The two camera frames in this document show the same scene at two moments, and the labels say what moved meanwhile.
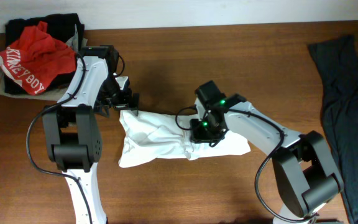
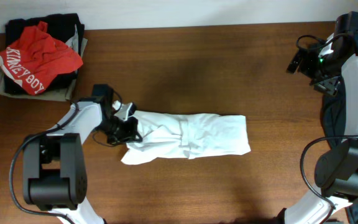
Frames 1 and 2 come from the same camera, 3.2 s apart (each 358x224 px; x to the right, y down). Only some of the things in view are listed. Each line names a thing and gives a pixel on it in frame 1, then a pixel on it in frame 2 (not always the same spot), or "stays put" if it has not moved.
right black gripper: x=197 y=135 → x=330 y=86
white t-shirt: x=146 y=135 stays put
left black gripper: x=125 y=102 → x=130 y=136
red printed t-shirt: x=34 y=61 stays put
